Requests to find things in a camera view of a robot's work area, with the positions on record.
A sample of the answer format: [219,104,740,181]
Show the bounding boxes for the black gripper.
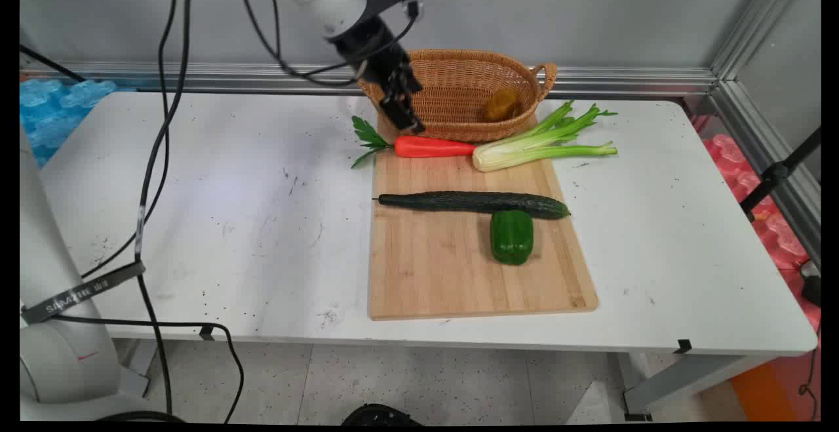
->
[328,15,427,135]

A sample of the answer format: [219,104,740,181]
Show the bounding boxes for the yellow-brown potato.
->
[484,87,524,123]

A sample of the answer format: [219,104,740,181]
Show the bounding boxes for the orange carrot with green leaves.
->
[351,115,477,170]

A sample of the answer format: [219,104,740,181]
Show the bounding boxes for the woven wicker basket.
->
[357,49,558,143]

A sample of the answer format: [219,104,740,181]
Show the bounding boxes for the long dark green cucumber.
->
[372,191,572,220]

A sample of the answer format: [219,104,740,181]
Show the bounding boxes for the pale green celery bunch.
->
[472,100,619,173]

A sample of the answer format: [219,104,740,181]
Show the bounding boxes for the bamboo cutting board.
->
[368,112,599,322]

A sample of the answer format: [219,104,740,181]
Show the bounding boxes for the green bell pepper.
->
[490,210,535,265]

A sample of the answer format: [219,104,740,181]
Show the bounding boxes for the black round object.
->
[341,403,423,426]

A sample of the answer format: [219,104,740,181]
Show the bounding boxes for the blue foam mats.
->
[20,78,138,168]

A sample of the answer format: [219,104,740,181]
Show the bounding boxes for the pink foam mats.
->
[688,115,821,332]

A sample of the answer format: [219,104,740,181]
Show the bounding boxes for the black tripod stand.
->
[739,127,821,223]

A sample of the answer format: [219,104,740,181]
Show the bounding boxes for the white table leg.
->
[617,352,782,422]

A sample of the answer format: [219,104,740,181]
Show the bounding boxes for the orange floor mat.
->
[730,351,821,422]

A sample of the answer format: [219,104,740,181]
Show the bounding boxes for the black looped gripper cable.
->
[233,0,420,87]

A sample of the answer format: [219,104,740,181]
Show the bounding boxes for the aluminium frame rails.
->
[20,0,821,270]

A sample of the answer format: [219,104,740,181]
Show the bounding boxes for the thin black cable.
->
[80,0,194,280]

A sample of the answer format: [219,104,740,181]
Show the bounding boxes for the thick black cable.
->
[133,0,182,420]

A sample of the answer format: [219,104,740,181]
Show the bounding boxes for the black floor cable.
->
[51,315,245,423]

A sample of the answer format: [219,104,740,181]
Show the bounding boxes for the grey velcro strap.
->
[21,261,147,325]

